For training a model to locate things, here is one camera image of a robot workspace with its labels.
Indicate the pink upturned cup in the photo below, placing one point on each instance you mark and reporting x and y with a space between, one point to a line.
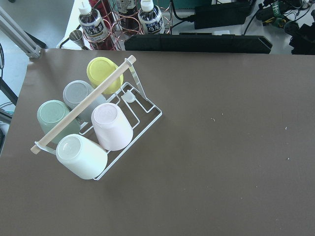
112 129

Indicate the yellow upturned cup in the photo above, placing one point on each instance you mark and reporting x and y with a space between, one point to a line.
99 69

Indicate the white upturned cup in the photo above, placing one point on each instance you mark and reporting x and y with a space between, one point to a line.
83 157

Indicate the grey upturned cup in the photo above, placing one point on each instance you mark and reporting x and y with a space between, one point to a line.
75 92

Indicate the green upturned cup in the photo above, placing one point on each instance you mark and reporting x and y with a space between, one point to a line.
50 113

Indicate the black monitor bar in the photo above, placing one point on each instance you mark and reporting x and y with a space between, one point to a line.
199 42

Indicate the tea bottle right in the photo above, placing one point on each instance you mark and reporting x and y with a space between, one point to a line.
150 17

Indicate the tea bottle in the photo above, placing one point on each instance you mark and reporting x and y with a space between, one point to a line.
150 17
94 27

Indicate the tea bottle left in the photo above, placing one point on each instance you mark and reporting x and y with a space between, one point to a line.
94 27

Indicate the steel jigger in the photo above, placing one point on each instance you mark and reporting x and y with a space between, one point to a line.
76 36

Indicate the white wire cup rack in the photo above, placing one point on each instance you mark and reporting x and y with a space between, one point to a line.
138 109

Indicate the copper wire bottle rack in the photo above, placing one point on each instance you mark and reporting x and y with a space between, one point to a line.
122 26

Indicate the wooden rack handle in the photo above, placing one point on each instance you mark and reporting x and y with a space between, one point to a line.
83 105

